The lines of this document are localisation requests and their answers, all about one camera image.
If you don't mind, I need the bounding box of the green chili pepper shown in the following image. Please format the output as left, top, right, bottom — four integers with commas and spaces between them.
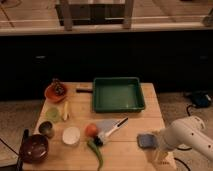
87, 140, 103, 171

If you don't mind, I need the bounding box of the orange bowl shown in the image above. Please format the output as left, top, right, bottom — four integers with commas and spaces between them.
44, 84, 67, 103

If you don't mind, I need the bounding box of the brown pine cone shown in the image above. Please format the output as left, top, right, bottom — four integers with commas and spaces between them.
52, 78, 65, 96

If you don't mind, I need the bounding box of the green plastic tray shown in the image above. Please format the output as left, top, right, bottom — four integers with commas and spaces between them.
92, 77, 145, 113

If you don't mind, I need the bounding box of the red tomato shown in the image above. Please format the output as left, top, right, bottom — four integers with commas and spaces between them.
85, 123, 98, 137

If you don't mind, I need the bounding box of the black marker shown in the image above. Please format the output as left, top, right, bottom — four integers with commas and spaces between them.
76, 89, 93, 93

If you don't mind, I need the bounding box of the metal cup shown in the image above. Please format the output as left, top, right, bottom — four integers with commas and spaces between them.
38, 121, 54, 138

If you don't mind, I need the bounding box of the wooden stool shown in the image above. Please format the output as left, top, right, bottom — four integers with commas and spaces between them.
55, 0, 134, 32

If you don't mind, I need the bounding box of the black power cable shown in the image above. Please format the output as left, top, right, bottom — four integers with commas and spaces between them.
174, 103, 201, 171

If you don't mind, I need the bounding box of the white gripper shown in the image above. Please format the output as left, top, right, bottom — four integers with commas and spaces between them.
152, 131, 170, 163

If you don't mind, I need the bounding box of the dark red bowl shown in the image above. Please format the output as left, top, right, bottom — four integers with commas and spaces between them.
19, 134, 49, 164

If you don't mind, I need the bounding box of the grey cloth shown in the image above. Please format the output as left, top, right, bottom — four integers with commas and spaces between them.
96, 119, 116, 132

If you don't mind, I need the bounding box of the white black handled knife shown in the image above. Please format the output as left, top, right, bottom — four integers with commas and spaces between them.
94, 118, 127, 146

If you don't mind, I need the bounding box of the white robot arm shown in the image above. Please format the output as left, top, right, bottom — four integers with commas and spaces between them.
152, 116, 213, 162

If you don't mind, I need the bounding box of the blue sponge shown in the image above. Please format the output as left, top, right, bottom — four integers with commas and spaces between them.
137, 134, 154, 149

